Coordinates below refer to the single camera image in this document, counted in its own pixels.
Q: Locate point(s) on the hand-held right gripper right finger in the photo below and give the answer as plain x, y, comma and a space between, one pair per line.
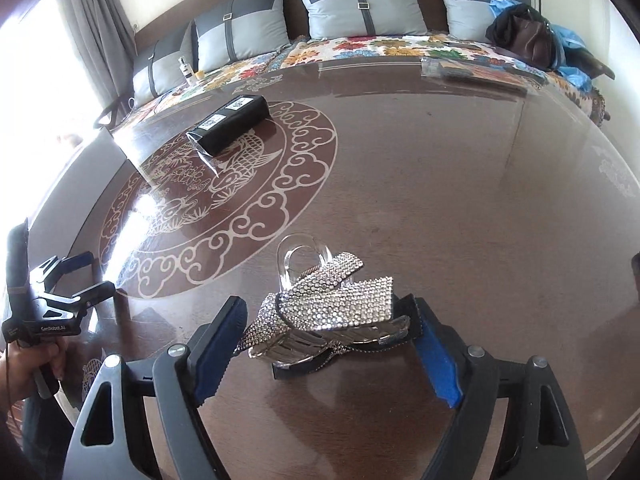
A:
435, 365

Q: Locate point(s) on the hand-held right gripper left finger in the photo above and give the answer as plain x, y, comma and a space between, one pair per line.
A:
220, 355

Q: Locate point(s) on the person's dark clothing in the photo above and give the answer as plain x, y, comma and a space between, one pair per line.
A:
40, 425

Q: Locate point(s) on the grey curtain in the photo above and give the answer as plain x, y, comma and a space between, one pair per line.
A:
95, 20

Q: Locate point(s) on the small white pump bottle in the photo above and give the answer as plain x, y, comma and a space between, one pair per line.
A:
186, 72

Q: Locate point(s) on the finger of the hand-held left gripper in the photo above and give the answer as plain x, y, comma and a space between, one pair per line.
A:
75, 261
95, 294

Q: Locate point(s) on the grey two-tone pillow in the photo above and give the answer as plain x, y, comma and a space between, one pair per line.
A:
465, 10
345, 15
240, 35
165, 70

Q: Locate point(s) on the brown wooden headboard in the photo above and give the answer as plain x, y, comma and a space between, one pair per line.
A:
295, 10

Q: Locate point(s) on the person's left hand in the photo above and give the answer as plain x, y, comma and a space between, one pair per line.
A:
20, 370

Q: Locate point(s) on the dark bag with blue cloth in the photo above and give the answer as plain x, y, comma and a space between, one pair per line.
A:
572, 42

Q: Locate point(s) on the clear plastic packet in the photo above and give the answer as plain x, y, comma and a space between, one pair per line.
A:
475, 72

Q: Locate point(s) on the floral printed blanket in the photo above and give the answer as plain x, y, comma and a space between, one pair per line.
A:
350, 50

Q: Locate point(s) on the rhinestone bow hair clip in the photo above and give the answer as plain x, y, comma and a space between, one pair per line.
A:
330, 305

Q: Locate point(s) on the black garment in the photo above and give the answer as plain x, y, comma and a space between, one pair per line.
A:
505, 25

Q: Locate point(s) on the brown leather handbag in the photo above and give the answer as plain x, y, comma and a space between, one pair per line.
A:
535, 40

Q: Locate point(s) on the black box with white labels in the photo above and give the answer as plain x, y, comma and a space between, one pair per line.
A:
235, 120

